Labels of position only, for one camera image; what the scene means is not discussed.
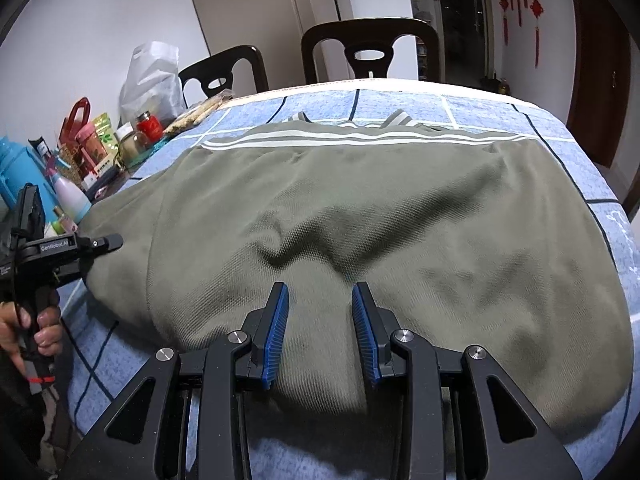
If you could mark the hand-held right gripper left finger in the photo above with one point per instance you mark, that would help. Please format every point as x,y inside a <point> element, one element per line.
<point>276,332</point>

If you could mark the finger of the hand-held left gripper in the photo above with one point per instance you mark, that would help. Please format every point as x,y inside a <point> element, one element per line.
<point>102,242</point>

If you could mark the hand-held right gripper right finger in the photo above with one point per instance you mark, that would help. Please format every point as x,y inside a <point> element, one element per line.
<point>364,332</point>

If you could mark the olive green grey-sleeved jacket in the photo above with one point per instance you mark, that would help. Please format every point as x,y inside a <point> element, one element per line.
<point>350,210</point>

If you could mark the person's left forearm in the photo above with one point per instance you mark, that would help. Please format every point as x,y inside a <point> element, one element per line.
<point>20,410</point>

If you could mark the person's left hand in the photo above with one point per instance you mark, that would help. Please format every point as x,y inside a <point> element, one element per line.
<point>50,332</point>

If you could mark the white and pink bottle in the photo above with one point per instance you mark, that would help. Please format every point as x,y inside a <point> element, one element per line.
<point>72,200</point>

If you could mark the teal plastic container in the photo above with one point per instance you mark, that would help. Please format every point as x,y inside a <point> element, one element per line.
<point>20,170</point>

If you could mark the pink tumbler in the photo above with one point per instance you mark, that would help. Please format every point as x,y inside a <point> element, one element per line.
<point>92,149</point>

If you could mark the jar with beige contents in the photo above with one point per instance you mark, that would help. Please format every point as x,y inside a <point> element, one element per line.
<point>132,149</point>

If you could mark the black-topped bottle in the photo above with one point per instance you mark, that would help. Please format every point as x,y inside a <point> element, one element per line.
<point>40,152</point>

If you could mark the green snack packet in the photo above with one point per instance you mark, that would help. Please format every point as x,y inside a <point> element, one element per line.
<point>109,132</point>

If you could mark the red gift bag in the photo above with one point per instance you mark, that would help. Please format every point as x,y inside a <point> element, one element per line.
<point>67,130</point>

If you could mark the red-lidded glass jar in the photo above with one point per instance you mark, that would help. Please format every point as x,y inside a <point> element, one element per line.
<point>150,130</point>

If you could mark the clear bag of nuts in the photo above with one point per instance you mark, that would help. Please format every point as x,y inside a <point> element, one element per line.
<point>192,115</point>

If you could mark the white plastic bag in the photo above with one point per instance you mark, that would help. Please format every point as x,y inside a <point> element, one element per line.
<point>150,85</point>

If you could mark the dark wooden chair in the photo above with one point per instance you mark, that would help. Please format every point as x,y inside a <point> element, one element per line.
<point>320,40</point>
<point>250,60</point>

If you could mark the blue checked tablecloth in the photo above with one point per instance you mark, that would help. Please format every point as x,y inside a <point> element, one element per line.
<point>500,110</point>

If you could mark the beige cabinet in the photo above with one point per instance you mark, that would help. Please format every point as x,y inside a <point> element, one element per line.
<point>240,10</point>

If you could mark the small brass ornament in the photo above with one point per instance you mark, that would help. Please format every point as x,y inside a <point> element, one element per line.
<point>495,85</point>

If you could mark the dark glass door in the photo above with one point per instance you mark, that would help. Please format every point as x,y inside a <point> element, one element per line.
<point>460,20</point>

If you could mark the brown wooden door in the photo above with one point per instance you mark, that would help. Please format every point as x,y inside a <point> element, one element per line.
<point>600,60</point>

